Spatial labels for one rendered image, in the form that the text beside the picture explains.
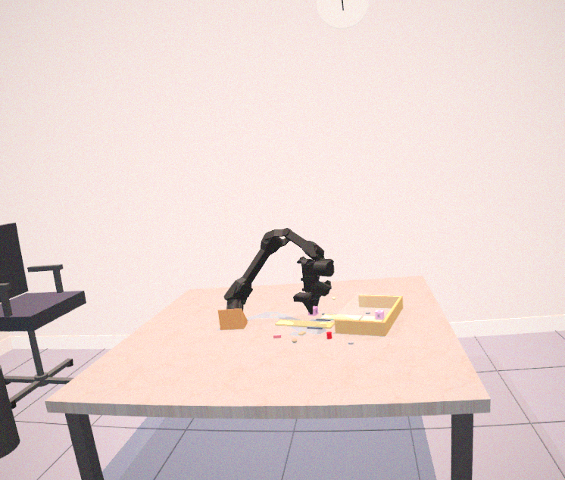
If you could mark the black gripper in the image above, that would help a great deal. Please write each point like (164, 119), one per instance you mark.
(309, 300)

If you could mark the yellow crosshatched strip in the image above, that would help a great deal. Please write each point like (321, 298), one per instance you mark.
(304, 323)

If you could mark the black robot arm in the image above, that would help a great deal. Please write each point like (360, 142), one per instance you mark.
(237, 294)

